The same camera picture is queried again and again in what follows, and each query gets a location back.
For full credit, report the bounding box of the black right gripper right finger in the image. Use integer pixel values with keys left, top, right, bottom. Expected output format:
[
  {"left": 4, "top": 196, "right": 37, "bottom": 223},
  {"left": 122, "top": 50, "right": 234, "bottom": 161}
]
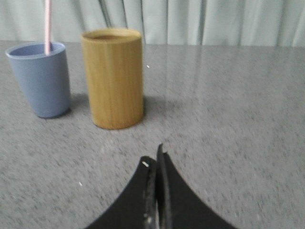
[{"left": 156, "top": 144, "right": 235, "bottom": 229}]

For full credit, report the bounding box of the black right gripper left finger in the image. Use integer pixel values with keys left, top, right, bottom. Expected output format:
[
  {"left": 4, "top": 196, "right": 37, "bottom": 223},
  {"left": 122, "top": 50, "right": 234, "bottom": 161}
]
[{"left": 87, "top": 156, "right": 157, "bottom": 229}]

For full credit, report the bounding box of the blue plastic cup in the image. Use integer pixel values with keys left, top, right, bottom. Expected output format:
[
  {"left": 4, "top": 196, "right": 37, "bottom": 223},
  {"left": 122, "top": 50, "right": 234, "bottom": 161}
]
[{"left": 5, "top": 42, "right": 71, "bottom": 118}]

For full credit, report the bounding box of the pink chopstick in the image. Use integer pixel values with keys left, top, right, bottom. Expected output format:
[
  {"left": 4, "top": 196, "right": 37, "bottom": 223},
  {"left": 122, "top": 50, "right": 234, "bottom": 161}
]
[{"left": 44, "top": 0, "right": 52, "bottom": 55}]

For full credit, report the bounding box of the bamboo cylinder holder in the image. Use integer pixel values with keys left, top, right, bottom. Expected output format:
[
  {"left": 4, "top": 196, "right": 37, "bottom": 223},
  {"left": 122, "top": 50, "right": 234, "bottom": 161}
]
[{"left": 81, "top": 28, "right": 144, "bottom": 129}]

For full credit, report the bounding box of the white curtain backdrop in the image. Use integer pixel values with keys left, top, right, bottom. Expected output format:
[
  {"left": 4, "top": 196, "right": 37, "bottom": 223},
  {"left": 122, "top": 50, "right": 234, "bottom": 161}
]
[{"left": 0, "top": 0, "right": 305, "bottom": 47}]

